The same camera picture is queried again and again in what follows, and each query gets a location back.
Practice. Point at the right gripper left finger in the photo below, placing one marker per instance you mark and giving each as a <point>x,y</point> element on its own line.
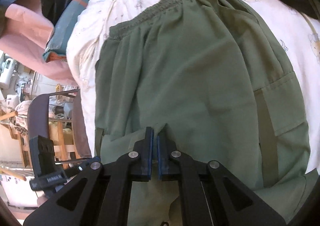
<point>100,194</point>

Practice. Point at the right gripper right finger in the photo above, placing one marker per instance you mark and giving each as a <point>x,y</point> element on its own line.
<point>209,193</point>

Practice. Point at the olive green pants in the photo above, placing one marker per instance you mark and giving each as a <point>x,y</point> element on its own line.
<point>213,75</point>

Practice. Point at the purple folding chair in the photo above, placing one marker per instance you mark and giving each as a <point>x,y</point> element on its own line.
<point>38,124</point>

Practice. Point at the white water heater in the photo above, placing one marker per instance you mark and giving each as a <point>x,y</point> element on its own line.
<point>7,72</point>

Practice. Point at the teal bed headboard cushion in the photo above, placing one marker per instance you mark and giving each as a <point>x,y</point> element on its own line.
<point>56,46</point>

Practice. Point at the pink hanging curtain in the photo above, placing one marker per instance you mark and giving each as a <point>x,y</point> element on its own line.
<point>25,36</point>

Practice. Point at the cream bear print duvet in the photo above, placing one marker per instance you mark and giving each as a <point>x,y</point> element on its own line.
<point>296,32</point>

